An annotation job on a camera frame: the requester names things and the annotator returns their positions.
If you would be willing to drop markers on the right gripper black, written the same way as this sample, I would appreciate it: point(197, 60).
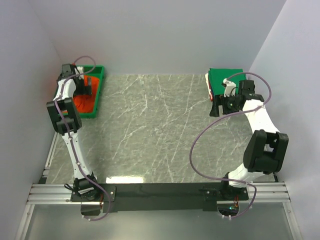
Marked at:
point(217, 101)

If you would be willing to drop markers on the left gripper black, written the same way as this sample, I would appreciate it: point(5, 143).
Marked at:
point(86, 90)

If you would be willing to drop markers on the orange t shirt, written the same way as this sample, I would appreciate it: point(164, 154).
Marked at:
point(85, 103)

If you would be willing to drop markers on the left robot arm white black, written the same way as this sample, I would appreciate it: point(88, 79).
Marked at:
point(67, 122)

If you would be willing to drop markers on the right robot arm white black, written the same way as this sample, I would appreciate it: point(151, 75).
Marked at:
point(266, 149)

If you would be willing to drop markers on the green plastic bin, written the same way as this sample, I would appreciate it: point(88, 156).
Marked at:
point(67, 88)

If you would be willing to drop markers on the red blue folded t shirt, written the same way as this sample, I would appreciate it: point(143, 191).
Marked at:
point(211, 93)

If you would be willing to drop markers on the white folded t shirt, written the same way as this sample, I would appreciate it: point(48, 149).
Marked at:
point(207, 80)

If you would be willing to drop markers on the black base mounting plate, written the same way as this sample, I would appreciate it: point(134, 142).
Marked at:
point(164, 196)

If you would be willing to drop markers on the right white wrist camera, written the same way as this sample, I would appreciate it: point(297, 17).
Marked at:
point(229, 88)

